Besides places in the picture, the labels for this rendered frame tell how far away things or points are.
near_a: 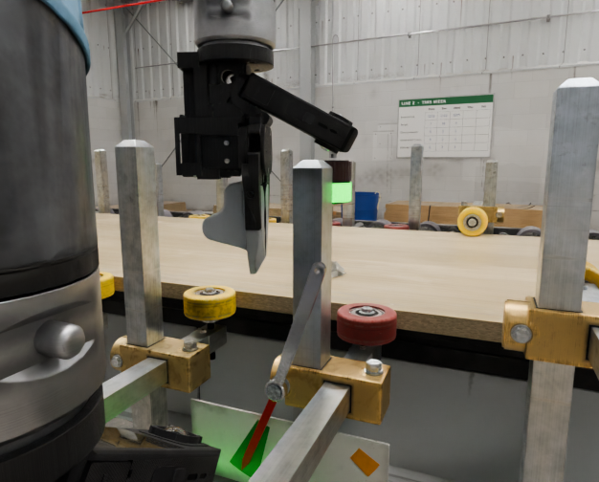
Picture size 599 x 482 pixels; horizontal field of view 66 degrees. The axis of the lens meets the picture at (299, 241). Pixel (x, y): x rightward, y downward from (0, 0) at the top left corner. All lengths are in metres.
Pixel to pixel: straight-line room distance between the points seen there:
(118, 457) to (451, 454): 0.67
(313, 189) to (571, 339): 0.28
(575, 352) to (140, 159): 0.53
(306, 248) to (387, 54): 7.68
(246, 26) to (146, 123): 10.32
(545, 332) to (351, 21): 8.09
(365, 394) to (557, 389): 0.19
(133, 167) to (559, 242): 0.49
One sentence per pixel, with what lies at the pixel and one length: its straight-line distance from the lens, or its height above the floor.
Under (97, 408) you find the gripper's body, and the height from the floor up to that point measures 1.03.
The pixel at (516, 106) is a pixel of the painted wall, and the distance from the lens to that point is 7.64.
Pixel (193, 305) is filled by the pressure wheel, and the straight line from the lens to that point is 0.71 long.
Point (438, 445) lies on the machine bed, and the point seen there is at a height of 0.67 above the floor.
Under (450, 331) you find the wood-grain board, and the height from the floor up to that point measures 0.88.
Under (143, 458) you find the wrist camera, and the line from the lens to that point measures 0.21.
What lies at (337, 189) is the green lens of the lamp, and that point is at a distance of 0.54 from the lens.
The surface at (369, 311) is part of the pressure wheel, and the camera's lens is 0.63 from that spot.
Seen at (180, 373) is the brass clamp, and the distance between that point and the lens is 0.64.
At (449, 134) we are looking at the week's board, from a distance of 7.68.
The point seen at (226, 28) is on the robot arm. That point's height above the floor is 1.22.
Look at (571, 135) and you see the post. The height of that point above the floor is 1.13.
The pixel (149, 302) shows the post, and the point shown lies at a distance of 0.66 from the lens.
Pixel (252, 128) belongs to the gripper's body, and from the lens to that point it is 0.42.
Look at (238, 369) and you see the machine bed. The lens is 0.88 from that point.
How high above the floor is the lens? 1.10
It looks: 10 degrees down
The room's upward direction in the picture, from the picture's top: straight up
